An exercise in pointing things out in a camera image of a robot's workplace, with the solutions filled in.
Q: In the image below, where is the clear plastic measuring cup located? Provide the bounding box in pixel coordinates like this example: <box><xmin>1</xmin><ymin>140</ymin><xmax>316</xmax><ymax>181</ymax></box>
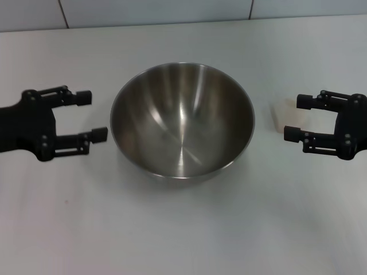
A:
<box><xmin>271</xmin><ymin>97</ymin><xmax>312</xmax><ymax>135</ymax></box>

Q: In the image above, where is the stainless steel bowl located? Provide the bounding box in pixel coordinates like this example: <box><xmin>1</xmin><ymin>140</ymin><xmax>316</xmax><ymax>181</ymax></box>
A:
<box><xmin>110</xmin><ymin>61</ymin><xmax>256</xmax><ymax>190</ymax></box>

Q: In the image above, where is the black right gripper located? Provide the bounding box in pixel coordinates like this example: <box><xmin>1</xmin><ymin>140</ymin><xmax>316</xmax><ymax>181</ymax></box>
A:
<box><xmin>283</xmin><ymin>89</ymin><xmax>367</xmax><ymax>161</ymax></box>

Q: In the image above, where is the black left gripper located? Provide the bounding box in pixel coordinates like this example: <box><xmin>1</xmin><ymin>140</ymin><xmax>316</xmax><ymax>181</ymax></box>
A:
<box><xmin>0</xmin><ymin>85</ymin><xmax>108</xmax><ymax>163</ymax></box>

